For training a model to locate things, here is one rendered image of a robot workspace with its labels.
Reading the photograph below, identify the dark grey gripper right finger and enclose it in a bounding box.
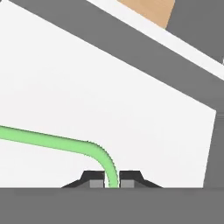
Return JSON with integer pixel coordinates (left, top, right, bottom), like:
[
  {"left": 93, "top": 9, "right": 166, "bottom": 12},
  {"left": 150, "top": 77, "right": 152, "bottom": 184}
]
[{"left": 119, "top": 170, "right": 164, "bottom": 189}]

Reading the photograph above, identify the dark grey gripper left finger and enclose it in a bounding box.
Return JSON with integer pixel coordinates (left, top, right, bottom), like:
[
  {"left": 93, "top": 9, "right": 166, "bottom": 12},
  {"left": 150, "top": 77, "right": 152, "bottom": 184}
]
[{"left": 60, "top": 170, "right": 106, "bottom": 189}]

